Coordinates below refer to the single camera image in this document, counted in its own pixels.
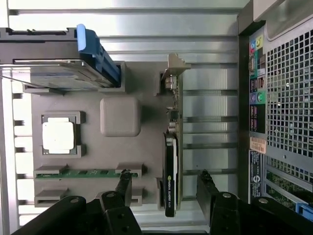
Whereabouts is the green RAM stick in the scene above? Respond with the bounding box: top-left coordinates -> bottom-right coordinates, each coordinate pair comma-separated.
35,170 -> 139,179

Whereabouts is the grey plastic parts rack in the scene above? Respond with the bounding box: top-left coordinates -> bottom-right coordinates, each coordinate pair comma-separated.
22,61 -> 181,212

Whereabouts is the silver CPU chip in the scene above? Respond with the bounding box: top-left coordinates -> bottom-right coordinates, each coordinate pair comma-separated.
42,117 -> 75,155

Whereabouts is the black open PC case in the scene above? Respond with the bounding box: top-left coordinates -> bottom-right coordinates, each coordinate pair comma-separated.
236,0 -> 313,223

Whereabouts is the hard disk in blue caddy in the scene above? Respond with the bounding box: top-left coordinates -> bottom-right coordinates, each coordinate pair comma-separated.
0,23 -> 122,89

